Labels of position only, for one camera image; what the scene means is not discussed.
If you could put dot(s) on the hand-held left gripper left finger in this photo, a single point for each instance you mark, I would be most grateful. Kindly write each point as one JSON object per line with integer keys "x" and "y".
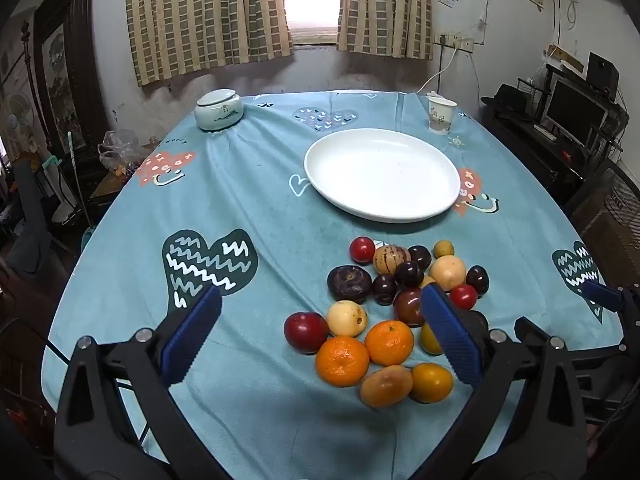
{"x": 192, "y": 332}

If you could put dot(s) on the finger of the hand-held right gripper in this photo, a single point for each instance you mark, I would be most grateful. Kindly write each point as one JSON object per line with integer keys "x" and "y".
{"x": 605, "y": 360}
{"x": 600, "y": 294}

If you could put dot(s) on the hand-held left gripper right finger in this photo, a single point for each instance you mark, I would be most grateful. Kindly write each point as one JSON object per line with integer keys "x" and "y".
{"x": 450, "y": 332}

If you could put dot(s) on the large green-yellow plum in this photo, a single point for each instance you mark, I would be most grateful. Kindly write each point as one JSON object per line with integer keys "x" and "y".
{"x": 429, "y": 340}

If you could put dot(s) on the red cherry tomato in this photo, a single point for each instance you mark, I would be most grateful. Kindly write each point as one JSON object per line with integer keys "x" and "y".
{"x": 465, "y": 297}
{"x": 362, "y": 249}

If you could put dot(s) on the large red plum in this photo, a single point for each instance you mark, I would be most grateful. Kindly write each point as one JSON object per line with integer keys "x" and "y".
{"x": 407, "y": 307}
{"x": 306, "y": 332}

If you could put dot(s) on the yellow-orange plum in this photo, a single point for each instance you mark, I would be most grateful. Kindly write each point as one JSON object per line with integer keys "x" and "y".
{"x": 431, "y": 383}

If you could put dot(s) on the dark purple plum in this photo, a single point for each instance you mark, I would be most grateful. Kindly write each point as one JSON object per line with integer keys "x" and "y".
{"x": 477, "y": 279}
{"x": 420, "y": 256}
{"x": 384, "y": 288}
{"x": 409, "y": 273}

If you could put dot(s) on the orange mandarin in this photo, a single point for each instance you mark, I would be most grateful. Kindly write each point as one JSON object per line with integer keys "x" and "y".
{"x": 389, "y": 342}
{"x": 343, "y": 361}

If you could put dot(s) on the large pale yellow melon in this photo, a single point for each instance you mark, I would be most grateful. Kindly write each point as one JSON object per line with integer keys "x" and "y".
{"x": 447, "y": 270}

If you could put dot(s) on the orange apricot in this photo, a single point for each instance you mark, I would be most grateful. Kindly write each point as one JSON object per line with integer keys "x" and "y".
{"x": 386, "y": 385}

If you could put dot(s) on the small green-yellow plum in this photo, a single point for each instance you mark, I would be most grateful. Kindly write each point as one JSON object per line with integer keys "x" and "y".
{"x": 443, "y": 248}

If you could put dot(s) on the striped pepino melon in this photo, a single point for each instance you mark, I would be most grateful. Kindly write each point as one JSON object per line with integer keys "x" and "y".
{"x": 391, "y": 258}

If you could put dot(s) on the pale yellow spotted pear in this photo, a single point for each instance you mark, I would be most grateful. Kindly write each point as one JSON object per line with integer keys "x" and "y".
{"x": 345, "y": 318}

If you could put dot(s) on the dark wrinkled passion fruit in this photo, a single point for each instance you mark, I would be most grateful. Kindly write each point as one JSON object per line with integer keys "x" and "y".
{"x": 349, "y": 284}

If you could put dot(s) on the white oval plate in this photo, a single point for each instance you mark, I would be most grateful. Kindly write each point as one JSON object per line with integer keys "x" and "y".
{"x": 380, "y": 175}

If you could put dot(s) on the teal printed tablecloth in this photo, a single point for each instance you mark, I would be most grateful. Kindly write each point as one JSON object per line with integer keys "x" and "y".
{"x": 280, "y": 240}

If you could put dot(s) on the black desk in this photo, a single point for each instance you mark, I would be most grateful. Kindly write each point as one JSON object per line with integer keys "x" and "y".
{"x": 540, "y": 160}

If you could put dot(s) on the white remote control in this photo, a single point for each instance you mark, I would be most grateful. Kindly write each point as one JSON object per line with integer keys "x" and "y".
{"x": 545, "y": 132}

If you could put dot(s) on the computer monitor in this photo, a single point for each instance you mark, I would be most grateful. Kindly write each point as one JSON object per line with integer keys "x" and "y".
{"x": 575, "y": 110}

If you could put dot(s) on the pale green mop pole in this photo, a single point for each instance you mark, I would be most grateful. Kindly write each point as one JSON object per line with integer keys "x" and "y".
{"x": 80, "y": 180}

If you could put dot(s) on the clear plastic bag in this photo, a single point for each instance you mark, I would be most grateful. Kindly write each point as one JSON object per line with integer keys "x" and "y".
{"x": 117, "y": 147}

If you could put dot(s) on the black hat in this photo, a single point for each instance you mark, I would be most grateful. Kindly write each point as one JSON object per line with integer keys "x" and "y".
{"x": 507, "y": 100}

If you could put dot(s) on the white paper cup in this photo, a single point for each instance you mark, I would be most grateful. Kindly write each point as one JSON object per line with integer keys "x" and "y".
{"x": 442, "y": 116}

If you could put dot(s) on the black speaker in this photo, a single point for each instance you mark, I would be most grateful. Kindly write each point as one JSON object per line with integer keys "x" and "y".
{"x": 602, "y": 72}

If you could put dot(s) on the pale green lidded ceramic jar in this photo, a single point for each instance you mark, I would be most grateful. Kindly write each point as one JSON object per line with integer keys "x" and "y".
{"x": 218, "y": 112}

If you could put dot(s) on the yellow wooden board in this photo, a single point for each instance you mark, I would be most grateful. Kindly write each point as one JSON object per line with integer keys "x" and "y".
{"x": 565, "y": 57}

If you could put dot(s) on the white electric fan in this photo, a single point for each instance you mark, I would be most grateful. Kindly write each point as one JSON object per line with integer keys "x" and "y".
{"x": 15, "y": 120}

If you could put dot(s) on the dark wooden framed picture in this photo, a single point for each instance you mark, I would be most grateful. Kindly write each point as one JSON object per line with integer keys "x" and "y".
{"x": 60, "y": 60}

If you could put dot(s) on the wide checked curtain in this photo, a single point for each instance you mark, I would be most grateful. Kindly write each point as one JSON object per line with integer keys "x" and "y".
{"x": 200, "y": 10}

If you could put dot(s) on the narrow checked curtain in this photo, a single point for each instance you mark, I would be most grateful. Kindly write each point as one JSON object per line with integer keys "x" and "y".
{"x": 385, "y": 5}

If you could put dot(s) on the white wall socket strip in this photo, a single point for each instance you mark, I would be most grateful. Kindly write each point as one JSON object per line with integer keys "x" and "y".
{"x": 457, "y": 41}

